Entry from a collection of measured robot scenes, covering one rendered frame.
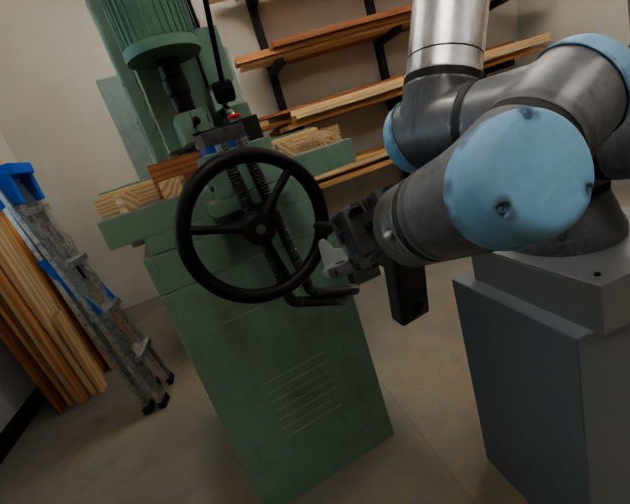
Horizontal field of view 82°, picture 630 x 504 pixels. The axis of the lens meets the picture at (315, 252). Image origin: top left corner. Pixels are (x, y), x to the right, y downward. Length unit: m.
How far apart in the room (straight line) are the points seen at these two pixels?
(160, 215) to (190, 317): 0.24
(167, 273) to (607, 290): 0.78
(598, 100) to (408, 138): 0.18
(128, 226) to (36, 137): 2.75
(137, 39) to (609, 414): 1.14
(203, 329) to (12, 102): 2.95
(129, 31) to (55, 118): 2.57
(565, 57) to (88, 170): 3.30
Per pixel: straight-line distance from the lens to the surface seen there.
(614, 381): 0.78
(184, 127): 0.95
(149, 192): 0.98
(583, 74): 0.37
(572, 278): 0.66
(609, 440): 0.85
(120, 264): 3.52
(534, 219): 0.27
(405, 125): 0.46
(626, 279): 0.67
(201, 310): 0.88
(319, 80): 3.52
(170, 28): 0.97
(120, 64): 1.21
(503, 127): 0.27
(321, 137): 0.94
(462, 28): 0.47
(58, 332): 2.29
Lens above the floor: 0.94
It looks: 18 degrees down
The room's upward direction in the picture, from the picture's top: 18 degrees counter-clockwise
